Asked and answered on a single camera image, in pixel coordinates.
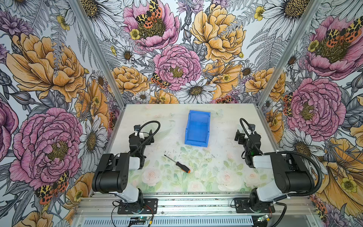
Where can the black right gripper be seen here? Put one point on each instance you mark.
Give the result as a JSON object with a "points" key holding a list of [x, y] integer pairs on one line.
{"points": [[244, 136]]}

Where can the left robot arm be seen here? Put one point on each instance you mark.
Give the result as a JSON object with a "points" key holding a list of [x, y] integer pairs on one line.
{"points": [[112, 174]]}

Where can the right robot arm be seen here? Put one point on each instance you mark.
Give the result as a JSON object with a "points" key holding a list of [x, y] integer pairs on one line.
{"points": [[294, 175]]}

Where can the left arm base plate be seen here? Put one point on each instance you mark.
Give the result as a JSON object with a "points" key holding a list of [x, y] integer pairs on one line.
{"points": [[148, 206]]}

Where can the aluminium front frame rail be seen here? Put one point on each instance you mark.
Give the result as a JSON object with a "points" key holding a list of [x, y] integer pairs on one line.
{"points": [[171, 210]]}

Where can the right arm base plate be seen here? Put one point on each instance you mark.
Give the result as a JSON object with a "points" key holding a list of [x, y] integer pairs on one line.
{"points": [[243, 205]]}

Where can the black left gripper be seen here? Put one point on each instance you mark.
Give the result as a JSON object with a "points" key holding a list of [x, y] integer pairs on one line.
{"points": [[136, 133]]}

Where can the orange black handled screwdriver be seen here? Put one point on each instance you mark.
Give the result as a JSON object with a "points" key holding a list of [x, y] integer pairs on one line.
{"points": [[178, 164]]}

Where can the blue plastic bin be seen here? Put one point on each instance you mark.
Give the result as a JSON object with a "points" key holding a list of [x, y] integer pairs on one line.
{"points": [[198, 129]]}

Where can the green circuit board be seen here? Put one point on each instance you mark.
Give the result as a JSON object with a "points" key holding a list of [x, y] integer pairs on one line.
{"points": [[139, 221]]}

